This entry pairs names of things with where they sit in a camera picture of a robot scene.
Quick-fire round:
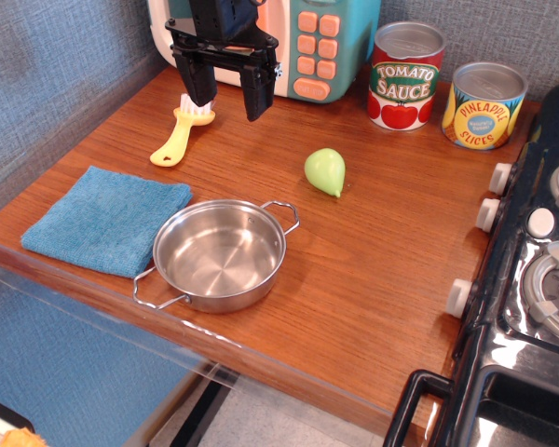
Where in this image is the white stove knob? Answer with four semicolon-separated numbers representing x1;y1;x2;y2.
475;198;500;233
489;163;513;196
445;278;473;318

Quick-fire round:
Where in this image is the silver metal pot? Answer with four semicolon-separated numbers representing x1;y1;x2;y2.
132;199;300;314

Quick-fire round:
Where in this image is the white stove knob middle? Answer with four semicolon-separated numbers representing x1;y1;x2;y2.
475;198;500;233

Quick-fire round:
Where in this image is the pineapple slices can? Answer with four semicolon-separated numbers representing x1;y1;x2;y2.
442;61;528;151

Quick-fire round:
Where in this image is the orange object bottom left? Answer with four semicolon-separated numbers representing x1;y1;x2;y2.
0;427;48;447

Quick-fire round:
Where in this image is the yellow dish brush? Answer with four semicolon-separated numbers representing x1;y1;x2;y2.
149;93;215;168

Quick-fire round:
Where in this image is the green toy pear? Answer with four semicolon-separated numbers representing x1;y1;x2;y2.
304;148;346;197

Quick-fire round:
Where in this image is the teal toy microwave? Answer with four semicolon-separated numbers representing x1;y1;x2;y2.
148;1;381;103

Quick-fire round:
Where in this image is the white stove knob bottom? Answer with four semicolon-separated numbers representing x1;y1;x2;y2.
445;278;473;318

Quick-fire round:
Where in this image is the white stove knob top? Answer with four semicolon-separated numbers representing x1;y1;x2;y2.
489;163;513;196

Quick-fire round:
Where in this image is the tomato sauce can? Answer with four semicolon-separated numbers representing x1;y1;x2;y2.
367;21;445;130

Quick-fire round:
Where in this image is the black toy stove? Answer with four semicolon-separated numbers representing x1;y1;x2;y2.
385;85;559;446

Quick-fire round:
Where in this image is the blue folded cloth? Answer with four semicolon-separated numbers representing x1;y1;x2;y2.
20;167;192;278

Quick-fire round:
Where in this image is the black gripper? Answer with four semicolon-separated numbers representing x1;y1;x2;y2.
165;1;279;122

